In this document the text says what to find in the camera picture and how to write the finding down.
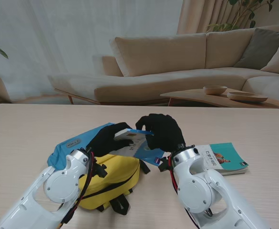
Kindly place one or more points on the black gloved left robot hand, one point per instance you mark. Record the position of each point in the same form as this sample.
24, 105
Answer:
103, 143

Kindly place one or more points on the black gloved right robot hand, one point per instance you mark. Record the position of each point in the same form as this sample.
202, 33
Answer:
165, 133

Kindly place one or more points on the blue and white book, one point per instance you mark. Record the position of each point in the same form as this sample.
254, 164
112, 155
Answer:
144, 152

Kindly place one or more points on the blue and yellow school backpack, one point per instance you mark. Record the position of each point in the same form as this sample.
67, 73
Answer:
115, 174

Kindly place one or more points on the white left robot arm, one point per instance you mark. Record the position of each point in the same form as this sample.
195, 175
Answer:
58, 188

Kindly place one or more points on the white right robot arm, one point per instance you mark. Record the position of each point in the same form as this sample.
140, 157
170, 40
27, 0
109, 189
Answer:
196, 188

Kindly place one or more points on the wooden coffee table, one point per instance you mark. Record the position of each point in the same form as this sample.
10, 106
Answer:
189, 95

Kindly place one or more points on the beige sofa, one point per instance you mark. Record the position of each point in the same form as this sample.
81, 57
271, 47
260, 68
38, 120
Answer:
165, 78

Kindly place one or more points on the teal book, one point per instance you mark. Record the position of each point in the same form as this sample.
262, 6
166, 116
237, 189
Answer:
225, 157

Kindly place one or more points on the small deep wooden bowl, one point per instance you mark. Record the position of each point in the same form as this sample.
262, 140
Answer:
215, 90

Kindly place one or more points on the wide shallow wooden bowl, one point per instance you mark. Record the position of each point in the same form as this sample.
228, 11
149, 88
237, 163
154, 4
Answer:
246, 97

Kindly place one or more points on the white sheer curtain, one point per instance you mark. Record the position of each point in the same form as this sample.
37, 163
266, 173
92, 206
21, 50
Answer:
58, 35

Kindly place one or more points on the beige curtain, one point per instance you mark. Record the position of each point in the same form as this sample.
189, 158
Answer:
191, 16

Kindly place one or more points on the tall green leafy plant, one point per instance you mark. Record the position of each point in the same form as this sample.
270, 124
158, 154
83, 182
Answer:
221, 27

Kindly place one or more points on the grey sofa cushion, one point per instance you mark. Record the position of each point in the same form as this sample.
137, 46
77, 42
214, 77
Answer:
261, 47

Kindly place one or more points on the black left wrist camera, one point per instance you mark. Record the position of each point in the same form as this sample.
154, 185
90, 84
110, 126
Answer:
100, 169

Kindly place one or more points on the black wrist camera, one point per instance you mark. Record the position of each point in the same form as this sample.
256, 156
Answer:
164, 164
100, 169

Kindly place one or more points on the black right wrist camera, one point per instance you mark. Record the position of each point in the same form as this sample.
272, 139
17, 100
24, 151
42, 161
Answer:
164, 164

